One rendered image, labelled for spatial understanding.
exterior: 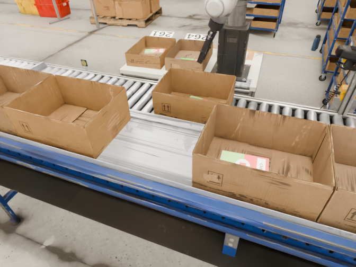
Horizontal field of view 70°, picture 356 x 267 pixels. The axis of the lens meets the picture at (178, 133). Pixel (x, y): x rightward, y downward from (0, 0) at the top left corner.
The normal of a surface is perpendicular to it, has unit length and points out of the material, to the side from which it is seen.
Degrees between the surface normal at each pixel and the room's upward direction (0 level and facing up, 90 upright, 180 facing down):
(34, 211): 0
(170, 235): 0
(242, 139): 89
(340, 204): 90
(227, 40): 90
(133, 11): 89
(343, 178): 1
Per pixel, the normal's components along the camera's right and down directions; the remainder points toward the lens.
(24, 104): 0.94, 0.20
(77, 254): -0.03, -0.77
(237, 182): -0.36, 0.61
